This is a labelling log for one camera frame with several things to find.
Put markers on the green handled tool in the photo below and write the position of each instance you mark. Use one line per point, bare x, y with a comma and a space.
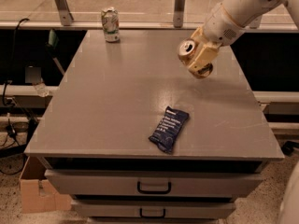
51, 47

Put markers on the brown cardboard box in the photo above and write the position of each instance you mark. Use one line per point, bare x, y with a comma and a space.
38, 195

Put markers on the black drawer handle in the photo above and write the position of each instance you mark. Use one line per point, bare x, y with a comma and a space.
154, 190
152, 214

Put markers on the middle metal rail bracket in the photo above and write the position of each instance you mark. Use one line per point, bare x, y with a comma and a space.
178, 15

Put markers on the orange soda can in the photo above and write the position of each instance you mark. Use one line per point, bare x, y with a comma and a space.
185, 51

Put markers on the grey upper drawer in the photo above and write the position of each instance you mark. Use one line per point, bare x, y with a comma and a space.
123, 183

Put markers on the white green soda can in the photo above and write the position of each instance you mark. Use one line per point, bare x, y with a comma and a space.
110, 24

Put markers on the black lower drawer handle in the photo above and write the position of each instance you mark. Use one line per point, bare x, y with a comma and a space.
152, 214

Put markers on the dark blue snack packet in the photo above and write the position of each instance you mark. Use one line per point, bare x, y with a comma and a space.
168, 129

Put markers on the grey drawer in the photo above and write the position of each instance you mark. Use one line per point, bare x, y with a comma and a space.
123, 183
153, 209

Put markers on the clear plastic water bottle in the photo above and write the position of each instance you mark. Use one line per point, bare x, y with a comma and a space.
33, 76

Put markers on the left metal rail bracket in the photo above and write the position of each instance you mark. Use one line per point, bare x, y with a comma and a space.
65, 15

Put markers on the black upper drawer handle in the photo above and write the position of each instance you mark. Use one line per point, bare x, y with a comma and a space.
154, 190

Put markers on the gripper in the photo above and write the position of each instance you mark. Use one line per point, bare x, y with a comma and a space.
221, 28

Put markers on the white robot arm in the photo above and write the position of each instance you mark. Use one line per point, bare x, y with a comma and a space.
224, 25

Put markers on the grey lower drawer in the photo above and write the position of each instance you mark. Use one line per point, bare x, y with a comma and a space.
153, 209

